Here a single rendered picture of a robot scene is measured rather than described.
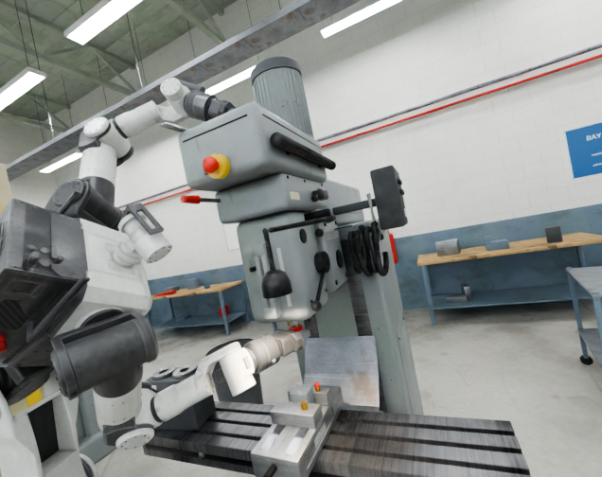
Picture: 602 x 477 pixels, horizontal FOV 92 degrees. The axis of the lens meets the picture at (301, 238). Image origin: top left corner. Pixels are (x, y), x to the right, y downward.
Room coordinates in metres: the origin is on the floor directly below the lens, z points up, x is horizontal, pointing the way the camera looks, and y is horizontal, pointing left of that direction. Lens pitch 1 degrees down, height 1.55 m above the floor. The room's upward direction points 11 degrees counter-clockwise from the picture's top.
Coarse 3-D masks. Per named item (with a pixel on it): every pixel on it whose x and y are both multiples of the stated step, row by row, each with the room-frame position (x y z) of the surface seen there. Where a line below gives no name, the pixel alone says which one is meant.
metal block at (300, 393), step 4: (296, 388) 0.95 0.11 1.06; (300, 388) 0.95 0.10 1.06; (304, 388) 0.94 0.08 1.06; (308, 388) 0.94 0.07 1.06; (312, 388) 0.95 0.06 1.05; (292, 392) 0.93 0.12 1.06; (296, 392) 0.93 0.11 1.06; (300, 392) 0.93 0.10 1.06; (304, 392) 0.92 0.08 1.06; (308, 392) 0.92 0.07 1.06; (312, 392) 0.95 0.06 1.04; (292, 396) 0.93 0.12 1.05; (296, 396) 0.92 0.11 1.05; (300, 396) 0.92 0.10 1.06; (304, 396) 0.91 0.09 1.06; (308, 396) 0.92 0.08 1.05; (312, 396) 0.94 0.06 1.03; (292, 400) 0.93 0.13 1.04; (296, 400) 0.92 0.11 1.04; (300, 400) 0.92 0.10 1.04; (308, 400) 0.91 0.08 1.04; (312, 400) 0.94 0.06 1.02
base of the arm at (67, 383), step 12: (132, 312) 0.61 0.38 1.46; (96, 324) 0.57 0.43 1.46; (108, 324) 0.58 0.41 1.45; (144, 324) 0.57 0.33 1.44; (60, 336) 0.53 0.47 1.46; (72, 336) 0.54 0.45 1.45; (84, 336) 0.55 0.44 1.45; (144, 336) 0.55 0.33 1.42; (60, 348) 0.49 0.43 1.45; (156, 348) 0.56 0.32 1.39; (60, 360) 0.47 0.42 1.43; (60, 372) 0.47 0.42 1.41; (72, 372) 0.47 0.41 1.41; (60, 384) 0.47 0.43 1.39; (72, 384) 0.47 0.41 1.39; (72, 396) 0.48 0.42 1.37
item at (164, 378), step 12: (156, 372) 1.17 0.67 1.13; (168, 372) 1.14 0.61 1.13; (180, 372) 1.12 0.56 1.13; (192, 372) 1.11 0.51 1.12; (156, 384) 1.10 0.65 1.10; (168, 384) 1.09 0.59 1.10; (192, 408) 1.06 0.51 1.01; (204, 408) 1.12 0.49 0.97; (168, 420) 1.10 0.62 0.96; (180, 420) 1.08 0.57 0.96; (192, 420) 1.07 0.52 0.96; (204, 420) 1.10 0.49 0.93
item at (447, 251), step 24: (456, 240) 3.96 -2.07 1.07; (504, 240) 3.69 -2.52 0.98; (528, 240) 3.93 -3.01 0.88; (552, 240) 3.47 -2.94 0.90; (576, 240) 3.31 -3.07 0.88; (600, 240) 3.17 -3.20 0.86; (168, 288) 6.46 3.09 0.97; (192, 288) 6.23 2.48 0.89; (216, 288) 5.54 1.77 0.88; (240, 288) 5.95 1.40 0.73; (528, 288) 3.99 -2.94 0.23; (552, 288) 3.81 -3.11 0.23; (576, 288) 3.64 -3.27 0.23; (240, 312) 5.98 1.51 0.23; (432, 312) 3.93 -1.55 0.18
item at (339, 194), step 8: (328, 184) 1.17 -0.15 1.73; (336, 184) 1.27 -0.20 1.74; (328, 192) 1.15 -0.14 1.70; (336, 192) 1.25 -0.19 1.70; (344, 192) 1.37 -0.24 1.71; (352, 192) 1.53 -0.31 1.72; (328, 200) 1.13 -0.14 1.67; (336, 200) 1.23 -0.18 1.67; (344, 200) 1.34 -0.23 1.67; (352, 200) 1.50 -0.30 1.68; (360, 200) 1.67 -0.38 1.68; (336, 216) 1.18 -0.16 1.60; (344, 216) 1.29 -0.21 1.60; (352, 216) 1.44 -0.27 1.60; (360, 216) 1.60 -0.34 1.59; (344, 224) 1.31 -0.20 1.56
